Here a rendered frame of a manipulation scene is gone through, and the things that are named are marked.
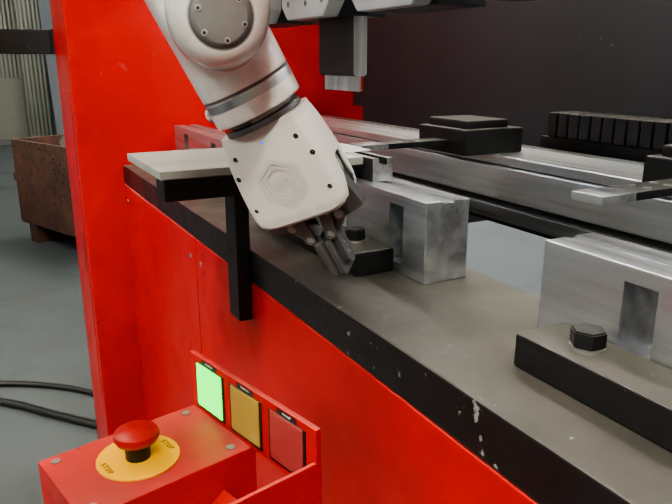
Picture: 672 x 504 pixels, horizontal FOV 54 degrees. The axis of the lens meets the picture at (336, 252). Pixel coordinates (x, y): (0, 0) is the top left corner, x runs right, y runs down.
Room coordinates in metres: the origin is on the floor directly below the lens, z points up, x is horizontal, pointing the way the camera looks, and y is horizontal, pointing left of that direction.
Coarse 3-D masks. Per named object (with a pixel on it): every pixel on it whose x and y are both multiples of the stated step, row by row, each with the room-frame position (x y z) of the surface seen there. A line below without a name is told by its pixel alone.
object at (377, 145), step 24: (432, 120) 1.07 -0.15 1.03; (456, 120) 1.01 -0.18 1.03; (480, 120) 1.00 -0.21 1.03; (504, 120) 1.02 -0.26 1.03; (360, 144) 0.95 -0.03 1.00; (384, 144) 0.96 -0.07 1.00; (408, 144) 0.98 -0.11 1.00; (432, 144) 1.00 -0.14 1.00; (456, 144) 0.99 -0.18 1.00; (480, 144) 0.99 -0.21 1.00; (504, 144) 1.01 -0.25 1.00
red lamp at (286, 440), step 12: (276, 420) 0.50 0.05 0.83; (276, 432) 0.50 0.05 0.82; (288, 432) 0.49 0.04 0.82; (300, 432) 0.48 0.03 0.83; (276, 444) 0.50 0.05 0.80; (288, 444) 0.49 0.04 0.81; (300, 444) 0.48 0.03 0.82; (276, 456) 0.50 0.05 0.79; (288, 456) 0.49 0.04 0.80; (300, 456) 0.48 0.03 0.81; (288, 468) 0.49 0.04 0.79; (300, 468) 0.48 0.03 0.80
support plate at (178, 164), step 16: (128, 160) 0.89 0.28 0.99; (144, 160) 0.83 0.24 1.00; (160, 160) 0.83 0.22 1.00; (176, 160) 0.83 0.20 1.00; (192, 160) 0.83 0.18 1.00; (208, 160) 0.83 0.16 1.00; (224, 160) 0.83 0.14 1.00; (352, 160) 0.85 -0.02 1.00; (160, 176) 0.74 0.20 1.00; (176, 176) 0.75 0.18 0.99; (192, 176) 0.76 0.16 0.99; (208, 176) 0.76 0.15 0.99
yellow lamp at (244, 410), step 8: (232, 392) 0.55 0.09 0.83; (240, 392) 0.54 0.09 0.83; (232, 400) 0.55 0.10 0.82; (240, 400) 0.54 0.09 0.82; (248, 400) 0.53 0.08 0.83; (232, 408) 0.55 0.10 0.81; (240, 408) 0.54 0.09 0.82; (248, 408) 0.53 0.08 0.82; (256, 408) 0.52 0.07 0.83; (232, 416) 0.55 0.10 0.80; (240, 416) 0.54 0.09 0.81; (248, 416) 0.53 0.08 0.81; (256, 416) 0.52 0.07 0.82; (232, 424) 0.55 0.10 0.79; (240, 424) 0.54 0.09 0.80; (248, 424) 0.53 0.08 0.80; (256, 424) 0.52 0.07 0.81; (240, 432) 0.54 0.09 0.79; (248, 432) 0.53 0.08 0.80; (256, 432) 0.52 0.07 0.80; (256, 440) 0.52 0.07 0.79
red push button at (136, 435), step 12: (144, 420) 0.53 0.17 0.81; (120, 432) 0.51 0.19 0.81; (132, 432) 0.51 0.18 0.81; (144, 432) 0.51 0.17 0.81; (156, 432) 0.52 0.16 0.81; (120, 444) 0.50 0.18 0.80; (132, 444) 0.50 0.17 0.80; (144, 444) 0.50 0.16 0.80; (132, 456) 0.51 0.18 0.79; (144, 456) 0.51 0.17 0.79
